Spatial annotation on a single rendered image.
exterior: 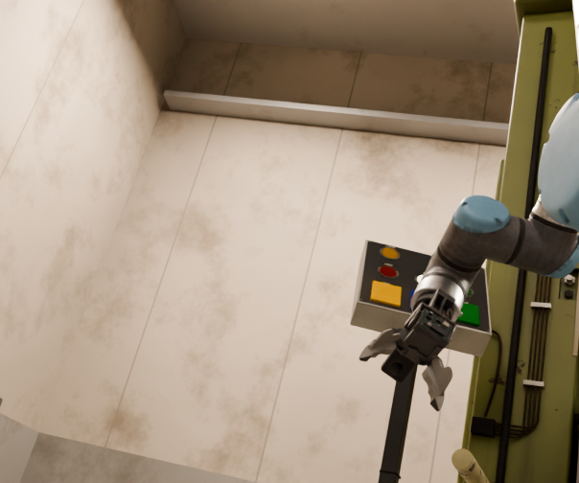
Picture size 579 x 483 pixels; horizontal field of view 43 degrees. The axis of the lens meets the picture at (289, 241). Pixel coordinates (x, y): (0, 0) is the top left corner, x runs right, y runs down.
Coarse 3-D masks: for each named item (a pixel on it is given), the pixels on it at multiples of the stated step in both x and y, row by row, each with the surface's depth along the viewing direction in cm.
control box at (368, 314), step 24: (360, 264) 196; (384, 264) 192; (408, 264) 195; (360, 288) 183; (408, 288) 186; (480, 288) 192; (360, 312) 180; (384, 312) 179; (408, 312) 179; (480, 312) 183; (456, 336) 179; (480, 336) 178
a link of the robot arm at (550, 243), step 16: (528, 224) 131; (544, 224) 129; (560, 224) 128; (528, 240) 130; (544, 240) 130; (560, 240) 129; (576, 240) 131; (512, 256) 131; (528, 256) 130; (544, 256) 130; (560, 256) 130; (576, 256) 130; (544, 272) 133; (560, 272) 132
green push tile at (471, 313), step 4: (464, 304) 184; (468, 304) 184; (464, 308) 183; (468, 308) 183; (472, 308) 183; (476, 308) 184; (464, 312) 181; (468, 312) 181; (472, 312) 182; (476, 312) 182; (460, 316) 180; (464, 316) 180; (468, 316) 180; (472, 316) 180; (476, 316) 181; (456, 320) 179; (460, 320) 179; (464, 320) 179; (468, 320) 179; (472, 320) 179; (476, 320) 179; (468, 324) 179; (472, 324) 179; (476, 324) 179
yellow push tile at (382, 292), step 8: (376, 288) 183; (384, 288) 183; (392, 288) 184; (400, 288) 184; (376, 296) 180; (384, 296) 181; (392, 296) 181; (400, 296) 182; (392, 304) 179; (400, 304) 180
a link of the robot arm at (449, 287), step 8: (424, 280) 135; (432, 280) 133; (440, 280) 132; (448, 280) 133; (416, 288) 134; (424, 288) 132; (432, 288) 131; (440, 288) 130; (448, 288) 131; (456, 288) 132; (416, 296) 133; (456, 296) 131; (456, 304) 130; (456, 312) 131
